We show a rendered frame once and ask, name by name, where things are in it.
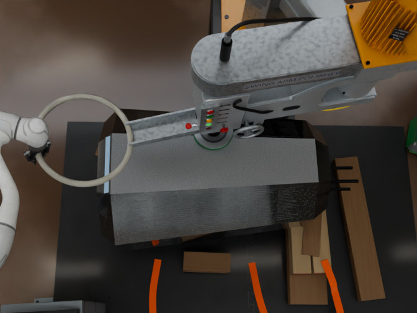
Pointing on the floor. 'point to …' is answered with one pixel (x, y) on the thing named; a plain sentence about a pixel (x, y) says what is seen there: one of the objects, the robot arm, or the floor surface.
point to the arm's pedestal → (40, 305)
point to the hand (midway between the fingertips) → (37, 158)
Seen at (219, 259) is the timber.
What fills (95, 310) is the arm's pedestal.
